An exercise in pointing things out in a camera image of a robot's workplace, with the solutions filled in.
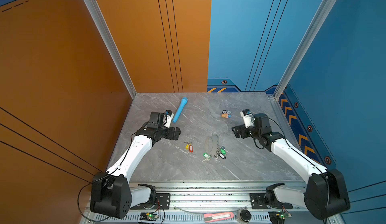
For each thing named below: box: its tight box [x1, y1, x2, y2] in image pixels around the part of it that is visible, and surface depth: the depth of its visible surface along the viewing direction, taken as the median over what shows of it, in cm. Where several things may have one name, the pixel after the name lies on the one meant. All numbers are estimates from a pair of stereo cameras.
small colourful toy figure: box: [221, 109, 232, 119], surface depth 107 cm
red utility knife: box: [204, 211, 235, 223], surface depth 71 cm
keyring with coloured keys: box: [201, 131, 229, 162], surface depth 93 cm
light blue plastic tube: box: [172, 96, 189, 124], surface depth 112 cm
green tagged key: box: [201, 152, 212, 163], surface depth 89 cm
